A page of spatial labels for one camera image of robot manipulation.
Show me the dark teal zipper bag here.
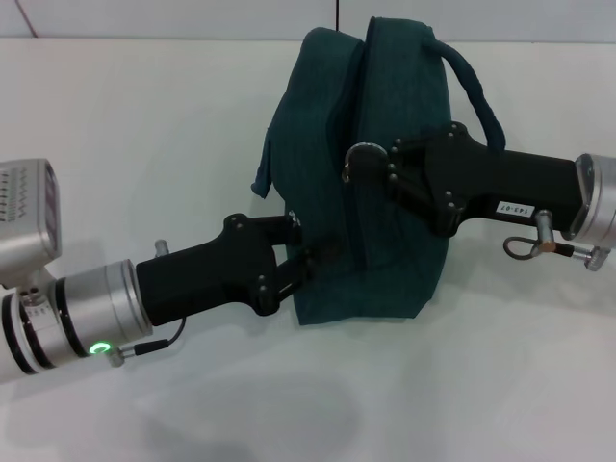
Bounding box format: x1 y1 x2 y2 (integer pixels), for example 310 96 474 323
250 15 506 328

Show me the right arm plug cable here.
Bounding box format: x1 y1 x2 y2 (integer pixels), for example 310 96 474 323
502 208 616 273

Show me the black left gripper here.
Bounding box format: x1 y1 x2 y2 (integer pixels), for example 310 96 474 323
136 213 347 327

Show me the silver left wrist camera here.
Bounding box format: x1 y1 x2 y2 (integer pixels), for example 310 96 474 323
0 158 64 290

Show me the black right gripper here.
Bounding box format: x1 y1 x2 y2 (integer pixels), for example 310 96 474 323
342 122 586 238

